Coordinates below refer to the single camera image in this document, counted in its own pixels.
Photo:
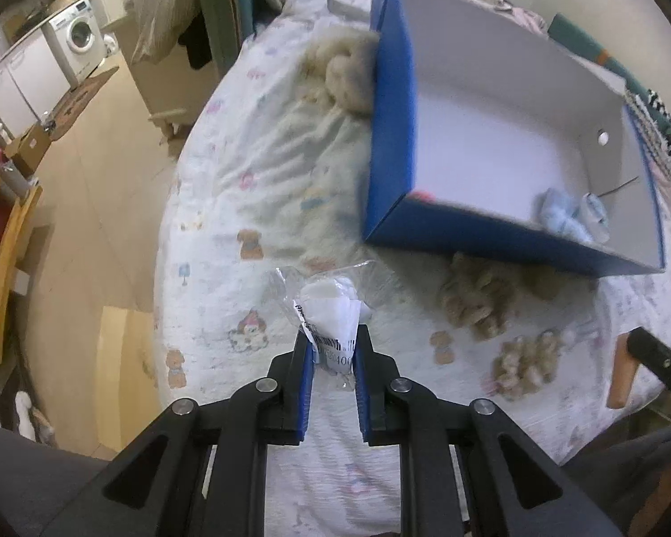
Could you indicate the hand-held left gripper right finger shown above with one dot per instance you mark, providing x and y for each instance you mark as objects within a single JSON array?
[{"x": 361, "y": 380}]

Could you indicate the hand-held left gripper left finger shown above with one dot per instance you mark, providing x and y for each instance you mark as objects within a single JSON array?
[{"x": 306, "y": 372}]

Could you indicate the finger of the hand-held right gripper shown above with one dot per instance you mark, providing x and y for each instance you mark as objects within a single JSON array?
[{"x": 662, "y": 359}]

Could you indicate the clear plastic bag with white cloth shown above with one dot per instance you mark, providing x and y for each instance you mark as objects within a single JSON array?
[{"x": 330, "y": 305}]

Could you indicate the blue cardboard box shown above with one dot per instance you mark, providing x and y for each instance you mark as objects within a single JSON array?
[{"x": 481, "y": 123}]

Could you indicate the small red soft item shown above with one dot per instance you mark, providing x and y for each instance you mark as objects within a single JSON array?
[{"x": 425, "y": 196}]

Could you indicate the person's right leg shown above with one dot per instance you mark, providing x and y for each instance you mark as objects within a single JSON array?
[{"x": 643, "y": 475}]

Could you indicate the person's leg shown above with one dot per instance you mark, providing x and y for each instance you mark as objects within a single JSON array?
[
  {"x": 643, "y": 475},
  {"x": 28, "y": 481}
]

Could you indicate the brown fluffy scrunchie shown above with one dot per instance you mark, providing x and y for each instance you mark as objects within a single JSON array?
[{"x": 547, "y": 282}]

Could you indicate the white and blue sock roll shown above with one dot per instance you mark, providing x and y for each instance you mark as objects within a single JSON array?
[{"x": 594, "y": 215}]

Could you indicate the light blue sock roll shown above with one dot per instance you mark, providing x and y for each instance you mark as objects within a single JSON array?
[{"x": 559, "y": 213}]

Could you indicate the printed bed sheet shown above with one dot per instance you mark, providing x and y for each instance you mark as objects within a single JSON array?
[{"x": 246, "y": 179}]

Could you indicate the person's left leg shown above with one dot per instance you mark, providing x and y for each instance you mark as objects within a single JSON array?
[{"x": 28, "y": 481}]

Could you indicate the yellow wooden rocking chair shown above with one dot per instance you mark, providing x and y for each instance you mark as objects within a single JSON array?
[{"x": 8, "y": 268}]

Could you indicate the teal patterned cloth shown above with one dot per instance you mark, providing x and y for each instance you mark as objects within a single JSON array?
[{"x": 587, "y": 45}]

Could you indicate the brown doormat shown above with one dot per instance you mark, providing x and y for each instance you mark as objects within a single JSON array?
[{"x": 81, "y": 102}]

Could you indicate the green cloth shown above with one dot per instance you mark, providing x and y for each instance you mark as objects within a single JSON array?
[{"x": 226, "y": 11}]

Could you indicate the white washing machine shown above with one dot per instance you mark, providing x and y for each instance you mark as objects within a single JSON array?
[{"x": 78, "y": 39}]

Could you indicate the white cabinet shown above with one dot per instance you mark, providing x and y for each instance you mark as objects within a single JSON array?
[{"x": 22, "y": 84}]

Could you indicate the orange wooden post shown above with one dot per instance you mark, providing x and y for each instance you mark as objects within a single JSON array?
[{"x": 622, "y": 372}]

